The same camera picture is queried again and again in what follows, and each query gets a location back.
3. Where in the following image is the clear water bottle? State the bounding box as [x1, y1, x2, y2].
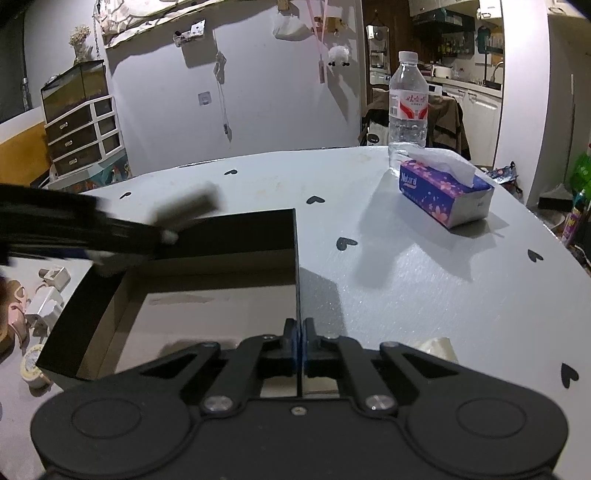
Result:
[388, 51, 429, 170]

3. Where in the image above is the glass terrarium tank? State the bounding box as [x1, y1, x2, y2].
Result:
[40, 60, 108, 123]

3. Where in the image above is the white drawer cabinet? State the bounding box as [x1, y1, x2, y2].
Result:
[44, 95, 124, 178]

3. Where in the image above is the white plush sheep toy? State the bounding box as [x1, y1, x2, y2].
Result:
[328, 45, 351, 67]

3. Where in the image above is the green spray bottle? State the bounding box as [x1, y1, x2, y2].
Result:
[561, 188, 589, 247]

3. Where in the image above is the round measuring tape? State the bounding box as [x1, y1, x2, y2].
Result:
[20, 344, 51, 389]

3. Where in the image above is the crumpled tissue paper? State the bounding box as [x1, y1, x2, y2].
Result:
[412, 337, 459, 364]

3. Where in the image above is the black cardboard box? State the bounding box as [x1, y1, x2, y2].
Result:
[36, 209, 301, 389]

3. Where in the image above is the brown draped chair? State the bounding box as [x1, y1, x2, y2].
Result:
[358, 88, 471, 161]

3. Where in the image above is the purple tissue pack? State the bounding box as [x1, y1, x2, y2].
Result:
[399, 146, 494, 229]

